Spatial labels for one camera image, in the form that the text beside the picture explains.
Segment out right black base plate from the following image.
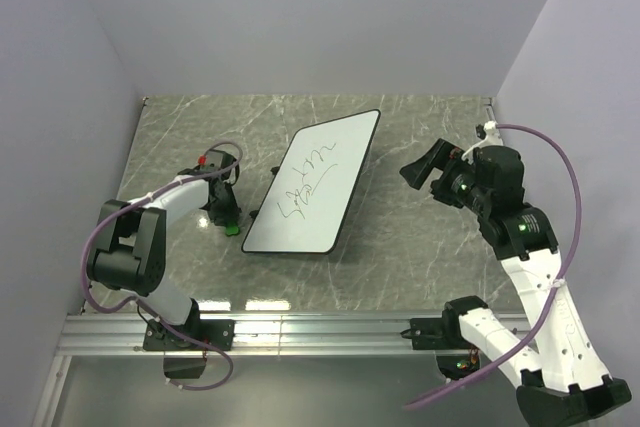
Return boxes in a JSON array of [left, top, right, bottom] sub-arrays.
[[400, 317, 468, 351]]

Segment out green whiteboard eraser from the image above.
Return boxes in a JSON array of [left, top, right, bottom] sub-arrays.
[[224, 219, 241, 237]]

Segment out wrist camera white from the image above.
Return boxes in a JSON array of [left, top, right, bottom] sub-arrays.
[[198, 149, 236, 173], [462, 121, 504, 163]]

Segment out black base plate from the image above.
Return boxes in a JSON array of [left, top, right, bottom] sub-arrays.
[[400, 317, 468, 351], [142, 319, 235, 352]]

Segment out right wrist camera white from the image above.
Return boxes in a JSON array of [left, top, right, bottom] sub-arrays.
[[462, 121, 504, 163]]

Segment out aluminium front rail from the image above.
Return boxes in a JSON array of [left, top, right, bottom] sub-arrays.
[[57, 312, 584, 357]]

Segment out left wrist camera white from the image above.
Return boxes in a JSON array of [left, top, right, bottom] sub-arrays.
[[198, 149, 236, 173]]

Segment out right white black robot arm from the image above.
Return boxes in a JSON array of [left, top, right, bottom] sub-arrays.
[[400, 139, 632, 426]]

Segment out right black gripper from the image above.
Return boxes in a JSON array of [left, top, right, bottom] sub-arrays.
[[398, 137, 491, 214]]

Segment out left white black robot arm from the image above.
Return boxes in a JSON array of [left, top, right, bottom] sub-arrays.
[[82, 164, 241, 349]]

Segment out white whiteboard black frame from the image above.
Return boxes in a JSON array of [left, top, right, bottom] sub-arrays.
[[241, 109, 381, 254]]

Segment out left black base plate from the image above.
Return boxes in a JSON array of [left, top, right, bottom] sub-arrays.
[[142, 319, 235, 352]]

